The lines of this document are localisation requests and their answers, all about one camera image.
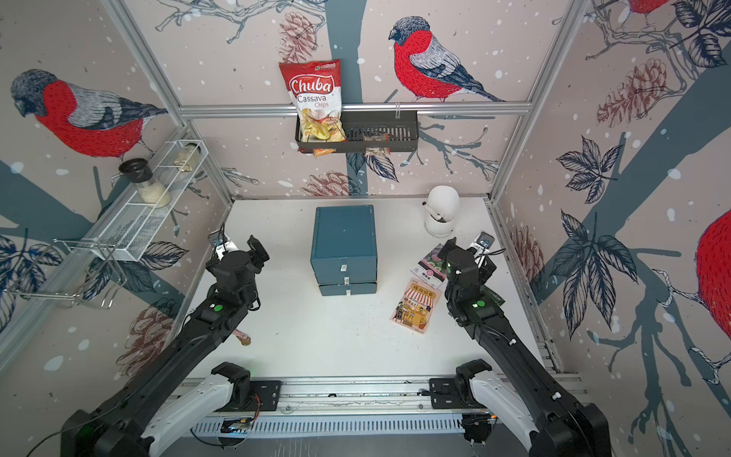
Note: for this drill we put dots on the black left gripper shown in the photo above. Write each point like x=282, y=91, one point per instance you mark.
x=256, y=261

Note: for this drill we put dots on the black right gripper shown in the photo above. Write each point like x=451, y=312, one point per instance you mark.
x=450, y=247

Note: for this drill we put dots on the pink flower seed bag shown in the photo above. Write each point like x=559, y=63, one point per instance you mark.
x=430, y=269

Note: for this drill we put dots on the orange shop seed bag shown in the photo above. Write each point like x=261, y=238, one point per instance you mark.
x=415, y=308

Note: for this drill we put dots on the teal drawer cabinet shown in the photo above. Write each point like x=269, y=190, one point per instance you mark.
x=344, y=256

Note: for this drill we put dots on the green gourd seed bag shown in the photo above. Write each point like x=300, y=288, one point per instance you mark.
x=494, y=297

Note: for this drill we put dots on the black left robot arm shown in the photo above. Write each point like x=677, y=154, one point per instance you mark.
x=139, y=420

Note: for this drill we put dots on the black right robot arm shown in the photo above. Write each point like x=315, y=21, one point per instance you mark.
x=545, y=417

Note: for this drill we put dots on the white utensil holder cup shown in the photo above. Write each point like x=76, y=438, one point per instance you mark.
x=442, y=207

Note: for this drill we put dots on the black lid spice jar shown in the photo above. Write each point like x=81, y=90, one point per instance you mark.
x=150, y=191

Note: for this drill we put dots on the small pale jar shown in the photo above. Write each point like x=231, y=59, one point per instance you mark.
x=187, y=158

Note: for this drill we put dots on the snack packet in basket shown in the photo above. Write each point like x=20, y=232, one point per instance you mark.
x=377, y=144

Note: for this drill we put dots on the red cassava chips bag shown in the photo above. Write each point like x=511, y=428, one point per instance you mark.
x=316, y=92

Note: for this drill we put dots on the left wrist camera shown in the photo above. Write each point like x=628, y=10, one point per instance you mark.
x=221, y=244

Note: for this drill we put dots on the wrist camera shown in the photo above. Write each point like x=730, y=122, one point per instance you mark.
x=482, y=244
x=221, y=244

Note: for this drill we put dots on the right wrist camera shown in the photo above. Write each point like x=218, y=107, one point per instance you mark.
x=482, y=244

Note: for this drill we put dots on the cream handled utensil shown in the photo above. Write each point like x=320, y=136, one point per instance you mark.
x=433, y=213

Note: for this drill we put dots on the pink handled fork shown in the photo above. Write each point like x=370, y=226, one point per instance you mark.
x=243, y=338

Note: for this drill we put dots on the wire hook rack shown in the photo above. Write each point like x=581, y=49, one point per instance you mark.
x=65, y=273

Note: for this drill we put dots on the white wire shelf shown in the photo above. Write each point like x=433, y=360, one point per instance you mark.
x=132, y=227

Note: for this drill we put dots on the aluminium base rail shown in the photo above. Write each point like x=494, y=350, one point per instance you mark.
x=302, y=407

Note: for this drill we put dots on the black wall basket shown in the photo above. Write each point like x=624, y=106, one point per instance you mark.
x=402, y=128

